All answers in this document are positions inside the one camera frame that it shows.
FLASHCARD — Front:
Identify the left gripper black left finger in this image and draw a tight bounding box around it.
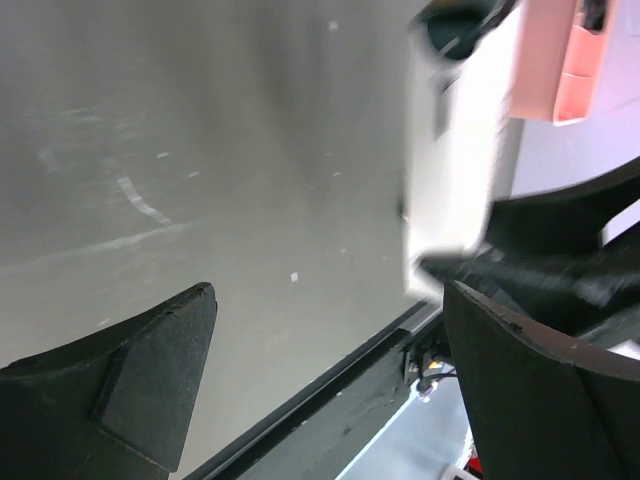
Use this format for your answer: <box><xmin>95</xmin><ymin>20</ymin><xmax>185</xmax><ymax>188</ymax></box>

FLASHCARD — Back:
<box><xmin>1</xmin><ymin>282</ymin><xmax>217</xmax><ymax>479</ymax></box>

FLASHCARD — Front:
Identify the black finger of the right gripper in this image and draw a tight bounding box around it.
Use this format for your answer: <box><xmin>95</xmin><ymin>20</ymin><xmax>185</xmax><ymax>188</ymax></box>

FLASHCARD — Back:
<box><xmin>485</xmin><ymin>158</ymin><xmax>639</xmax><ymax>256</ymax></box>
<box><xmin>420</xmin><ymin>249</ymin><xmax>639</xmax><ymax>340</ymax></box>

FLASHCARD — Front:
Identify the pink divided bin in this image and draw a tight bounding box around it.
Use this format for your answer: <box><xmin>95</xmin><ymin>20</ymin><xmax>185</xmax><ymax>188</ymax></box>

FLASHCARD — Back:
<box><xmin>510</xmin><ymin>0</ymin><xmax>618</xmax><ymax>126</ymax></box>

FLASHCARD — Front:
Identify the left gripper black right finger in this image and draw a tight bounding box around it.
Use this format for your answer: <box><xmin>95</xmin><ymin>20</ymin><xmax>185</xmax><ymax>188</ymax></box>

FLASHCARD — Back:
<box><xmin>443</xmin><ymin>282</ymin><xmax>639</xmax><ymax>479</ymax></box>

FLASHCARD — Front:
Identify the white box with small print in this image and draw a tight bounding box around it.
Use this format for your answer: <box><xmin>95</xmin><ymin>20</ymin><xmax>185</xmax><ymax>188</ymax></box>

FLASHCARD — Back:
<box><xmin>401</xmin><ymin>1</ymin><xmax>526</xmax><ymax>302</ymax></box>

